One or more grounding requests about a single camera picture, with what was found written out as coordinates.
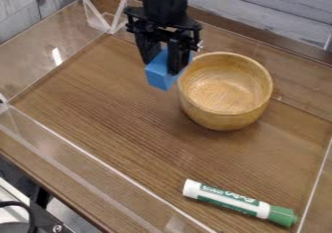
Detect blue rectangular block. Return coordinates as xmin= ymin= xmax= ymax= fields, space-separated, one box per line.
xmin=145 ymin=48 xmax=184 ymax=91

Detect clear acrylic tray walls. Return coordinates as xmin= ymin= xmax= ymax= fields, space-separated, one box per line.
xmin=0 ymin=0 xmax=332 ymax=233

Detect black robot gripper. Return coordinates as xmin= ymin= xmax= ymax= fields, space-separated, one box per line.
xmin=124 ymin=0 xmax=203 ymax=76

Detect brown wooden bowl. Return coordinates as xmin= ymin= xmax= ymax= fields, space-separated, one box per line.
xmin=177 ymin=51 xmax=273 ymax=131

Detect black metal table bracket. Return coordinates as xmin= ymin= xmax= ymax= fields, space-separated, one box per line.
xmin=29 ymin=187 xmax=64 ymax=233

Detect green white dry-erase marker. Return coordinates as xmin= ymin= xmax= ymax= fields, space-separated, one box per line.
xmin=183 ymin=179 xmax=299 ymax=227

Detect black cable under table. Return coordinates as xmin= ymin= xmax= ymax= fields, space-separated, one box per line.
xmin=0 ymin=201 xmax=37 ymax=226

